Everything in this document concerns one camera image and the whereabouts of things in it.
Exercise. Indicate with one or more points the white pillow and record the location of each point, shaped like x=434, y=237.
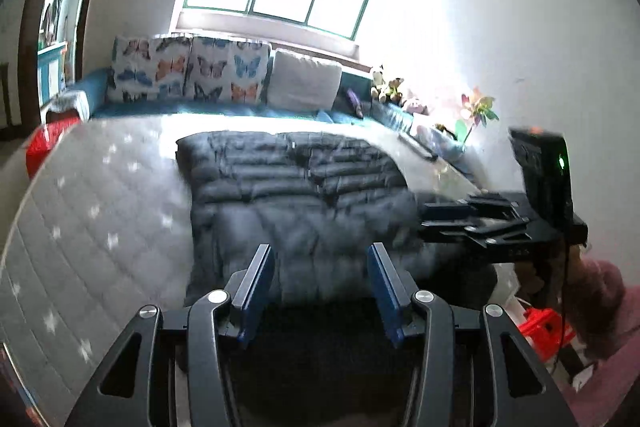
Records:
x=305, y=79

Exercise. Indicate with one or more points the panda plush toy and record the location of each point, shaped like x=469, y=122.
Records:
x=378, y=82

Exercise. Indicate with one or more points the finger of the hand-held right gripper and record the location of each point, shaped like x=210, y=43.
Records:
x=475, y=233
x=450, y=210

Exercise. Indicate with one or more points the brown plush toy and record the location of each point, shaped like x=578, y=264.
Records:
x=395, y=91

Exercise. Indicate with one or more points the blue kitchen cabinet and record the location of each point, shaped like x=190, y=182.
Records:
x=52, y=72

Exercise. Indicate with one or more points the red plastic stool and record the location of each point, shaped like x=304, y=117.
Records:
x=542, y=327

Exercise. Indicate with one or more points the person's right forearm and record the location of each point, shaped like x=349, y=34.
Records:
x=605, y=307

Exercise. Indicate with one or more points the butterfly print pillow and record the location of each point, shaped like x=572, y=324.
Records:
x=150, y=69
x=227, y=67

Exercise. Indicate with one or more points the black down jacket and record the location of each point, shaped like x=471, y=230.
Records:
x=300, y=207

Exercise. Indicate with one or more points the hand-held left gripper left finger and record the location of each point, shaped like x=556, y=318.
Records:
x=255, y=302

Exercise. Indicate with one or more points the hanging clothes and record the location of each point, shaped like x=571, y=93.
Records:
x=51, y=17

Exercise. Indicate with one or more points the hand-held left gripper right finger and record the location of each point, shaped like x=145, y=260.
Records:
x=387, y=302

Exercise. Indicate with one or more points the purple folded umbrella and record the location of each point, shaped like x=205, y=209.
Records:
x=356, y=102

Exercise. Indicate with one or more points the red plastic bag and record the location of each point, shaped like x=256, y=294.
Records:
x=45, y=144

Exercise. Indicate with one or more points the clear plastic bag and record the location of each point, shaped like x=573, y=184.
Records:
x=442, y=139

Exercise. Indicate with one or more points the colourful pinwheel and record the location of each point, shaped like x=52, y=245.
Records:
x=475, y=107

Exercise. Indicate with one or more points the pink plush toy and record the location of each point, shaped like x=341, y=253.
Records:
x=415, y=106

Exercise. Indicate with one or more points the grey quilted star bed mat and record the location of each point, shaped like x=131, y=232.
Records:
x=100, y=207

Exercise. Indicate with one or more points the patterned folded cloth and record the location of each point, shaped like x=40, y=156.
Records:
x=70, y=102

